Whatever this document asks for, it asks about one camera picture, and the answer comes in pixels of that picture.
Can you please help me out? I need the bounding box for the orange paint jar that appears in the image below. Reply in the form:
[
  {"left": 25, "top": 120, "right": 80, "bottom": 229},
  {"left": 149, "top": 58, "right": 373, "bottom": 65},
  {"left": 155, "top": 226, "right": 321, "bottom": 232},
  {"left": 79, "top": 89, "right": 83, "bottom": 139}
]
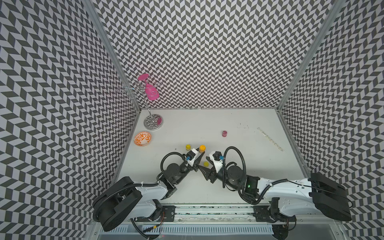
[{"left": 199, "top": 145, "right": 206, "bottom": 153}]

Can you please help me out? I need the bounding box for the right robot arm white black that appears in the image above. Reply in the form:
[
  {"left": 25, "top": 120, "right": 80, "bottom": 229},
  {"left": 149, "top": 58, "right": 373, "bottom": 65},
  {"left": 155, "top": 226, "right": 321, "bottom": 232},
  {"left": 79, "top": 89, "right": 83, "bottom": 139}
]
[{"left": 199, "top": 165, "right": 353, "bottom": 222}]

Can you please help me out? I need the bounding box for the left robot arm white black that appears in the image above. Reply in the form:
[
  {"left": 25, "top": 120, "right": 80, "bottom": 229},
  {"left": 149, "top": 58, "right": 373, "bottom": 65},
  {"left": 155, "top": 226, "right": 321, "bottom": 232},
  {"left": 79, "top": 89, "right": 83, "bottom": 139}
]
[{"left": 92, "top": 149, "right": 205, "bottom": 232}]

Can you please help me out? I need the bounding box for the chrome glass holder stand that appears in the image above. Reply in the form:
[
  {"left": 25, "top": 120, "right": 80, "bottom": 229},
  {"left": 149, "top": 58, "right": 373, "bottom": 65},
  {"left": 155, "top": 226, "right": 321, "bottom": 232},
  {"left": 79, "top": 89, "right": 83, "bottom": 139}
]
[{"left": 123, "top": 81, "right": 164, "bottom": 131}]

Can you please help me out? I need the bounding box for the orange patterned ceramic bowl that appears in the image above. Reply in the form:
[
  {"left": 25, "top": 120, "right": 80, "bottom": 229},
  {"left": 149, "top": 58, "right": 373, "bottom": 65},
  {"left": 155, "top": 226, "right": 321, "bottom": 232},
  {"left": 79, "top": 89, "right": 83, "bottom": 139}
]
[{"left": 134, "top": 131, "right": 152, "bottom": 147}]

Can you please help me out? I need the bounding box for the clear plastic ruler strip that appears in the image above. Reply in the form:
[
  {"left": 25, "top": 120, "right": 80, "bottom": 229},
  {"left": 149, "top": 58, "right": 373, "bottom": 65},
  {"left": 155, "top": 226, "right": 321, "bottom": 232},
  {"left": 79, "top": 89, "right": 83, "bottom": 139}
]
[{"left": 257, "top": 128, "right": 284, "bottom": 152}]

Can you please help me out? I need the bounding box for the pink plastic wine glass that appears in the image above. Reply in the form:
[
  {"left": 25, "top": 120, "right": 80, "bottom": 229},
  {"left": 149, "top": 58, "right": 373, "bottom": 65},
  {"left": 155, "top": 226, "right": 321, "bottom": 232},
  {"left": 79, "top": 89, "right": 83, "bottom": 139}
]
[{"left": 138, "top": 74, "right": 160, "bottom": 101}]

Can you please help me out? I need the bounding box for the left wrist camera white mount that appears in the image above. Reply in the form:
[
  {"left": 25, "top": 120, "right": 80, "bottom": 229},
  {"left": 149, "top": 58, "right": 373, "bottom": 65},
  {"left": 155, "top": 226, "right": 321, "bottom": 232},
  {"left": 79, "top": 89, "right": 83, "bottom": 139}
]
[{"left": 186, "top": 149, "right": 199, "bottom": 167}]

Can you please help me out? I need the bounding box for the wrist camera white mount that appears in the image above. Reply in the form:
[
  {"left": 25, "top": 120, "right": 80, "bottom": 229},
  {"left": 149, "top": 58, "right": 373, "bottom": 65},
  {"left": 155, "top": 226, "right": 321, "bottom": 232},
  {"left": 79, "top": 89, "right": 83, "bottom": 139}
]
[
  {"left": 209, "top": 151, "right": 225, "bottom": 173},
  {"left": 186, "top": 149, "right": 199, "bottom": 167}
]

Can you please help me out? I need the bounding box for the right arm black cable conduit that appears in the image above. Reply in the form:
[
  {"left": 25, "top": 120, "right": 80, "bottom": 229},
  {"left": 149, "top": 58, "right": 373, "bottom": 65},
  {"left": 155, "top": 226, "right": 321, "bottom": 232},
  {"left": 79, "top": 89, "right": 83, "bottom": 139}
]
[{"left": 222, "top": 146, "right": 247, "bottom": 190}]

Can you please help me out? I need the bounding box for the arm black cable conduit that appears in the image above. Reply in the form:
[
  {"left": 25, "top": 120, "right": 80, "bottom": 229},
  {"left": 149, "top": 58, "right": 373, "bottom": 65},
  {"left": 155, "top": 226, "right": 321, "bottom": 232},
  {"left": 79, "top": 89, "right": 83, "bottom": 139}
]
[
  {"left": 222, "top": 146, "right": 247, "bottom": 190},
  {"left": 159, "top": 151, "right": 187, "bottom": 173}
]

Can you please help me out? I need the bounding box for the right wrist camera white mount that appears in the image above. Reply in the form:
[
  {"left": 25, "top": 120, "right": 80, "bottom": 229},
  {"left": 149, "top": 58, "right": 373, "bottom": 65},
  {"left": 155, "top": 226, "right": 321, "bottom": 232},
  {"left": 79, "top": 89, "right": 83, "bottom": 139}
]
[{"left": 209, "top": 151, "right": 225, "bottom": 173}]

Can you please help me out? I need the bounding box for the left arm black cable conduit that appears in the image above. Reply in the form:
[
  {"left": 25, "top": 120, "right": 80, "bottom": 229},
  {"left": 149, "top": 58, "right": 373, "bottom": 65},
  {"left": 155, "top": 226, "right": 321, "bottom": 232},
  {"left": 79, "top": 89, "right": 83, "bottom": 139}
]
[{"left": 159, "top": 151, "right": 187, "bottom": 173}]

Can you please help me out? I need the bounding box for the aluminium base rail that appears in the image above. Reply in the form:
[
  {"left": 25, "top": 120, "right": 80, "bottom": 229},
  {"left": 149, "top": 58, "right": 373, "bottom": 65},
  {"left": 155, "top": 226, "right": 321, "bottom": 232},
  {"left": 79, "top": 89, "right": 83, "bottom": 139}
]
[{"left": 89, "top": 203, "right": 343, "bottom": 226}]

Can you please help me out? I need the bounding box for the aluminium corner post left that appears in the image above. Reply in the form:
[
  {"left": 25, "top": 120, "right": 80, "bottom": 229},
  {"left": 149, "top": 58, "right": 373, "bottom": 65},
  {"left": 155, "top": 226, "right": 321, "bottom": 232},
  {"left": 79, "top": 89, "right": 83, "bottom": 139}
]
[{"left": 82, "top": 0, "right": 141, "bottom": 111}]

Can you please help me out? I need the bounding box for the aluminium corner post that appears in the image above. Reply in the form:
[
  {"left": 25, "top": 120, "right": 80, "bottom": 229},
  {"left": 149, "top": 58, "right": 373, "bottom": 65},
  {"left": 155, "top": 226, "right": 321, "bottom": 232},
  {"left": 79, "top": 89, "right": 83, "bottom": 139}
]
[
  {"left": 277, "top": 0, "right": 346, "bottom": 111},
  {"left": 82, "top": 0, "right": 141, "bottom": 111}
]

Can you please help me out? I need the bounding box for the aluminium corner post right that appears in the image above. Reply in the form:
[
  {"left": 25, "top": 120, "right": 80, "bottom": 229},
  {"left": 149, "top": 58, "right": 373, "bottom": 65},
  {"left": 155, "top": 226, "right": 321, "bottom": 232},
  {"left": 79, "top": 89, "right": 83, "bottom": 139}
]
[{"left": 277, "top": 0, "right": 346, "bottom": 111}]

